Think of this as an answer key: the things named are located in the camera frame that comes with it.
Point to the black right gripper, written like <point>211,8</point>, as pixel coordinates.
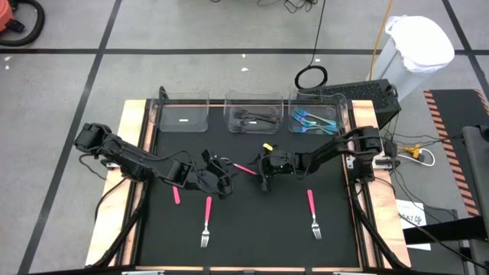
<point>277,162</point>

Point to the orange vacuum cleaner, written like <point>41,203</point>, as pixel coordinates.
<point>4,17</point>

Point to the white-bagged trash can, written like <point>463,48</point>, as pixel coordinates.
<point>420,42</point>

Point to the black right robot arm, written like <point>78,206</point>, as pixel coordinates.
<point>344,147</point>

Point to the yellow power plug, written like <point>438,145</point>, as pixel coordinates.
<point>414,151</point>

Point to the black perforated computer case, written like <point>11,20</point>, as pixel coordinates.
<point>366,95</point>

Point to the black metal support strut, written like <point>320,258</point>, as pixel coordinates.
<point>120,229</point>
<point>376,229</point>

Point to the black hazard-striped floor plate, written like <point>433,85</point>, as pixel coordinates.
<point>458,107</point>

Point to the clear plastic bin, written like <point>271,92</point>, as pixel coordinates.
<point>183,110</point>
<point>237,103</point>
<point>342,114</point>

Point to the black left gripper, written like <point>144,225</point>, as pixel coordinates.
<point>208,177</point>

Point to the black table mat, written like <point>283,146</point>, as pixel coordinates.
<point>229,256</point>

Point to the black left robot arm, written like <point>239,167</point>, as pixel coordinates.
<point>126,160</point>

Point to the yellow tape tag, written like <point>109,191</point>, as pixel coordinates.
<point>267,146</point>

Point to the white printed paper sheet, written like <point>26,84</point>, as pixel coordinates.
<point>410,208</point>

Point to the dark grey cabinet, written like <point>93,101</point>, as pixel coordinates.
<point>477,172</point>

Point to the black beam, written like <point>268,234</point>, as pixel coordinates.
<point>451,229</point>

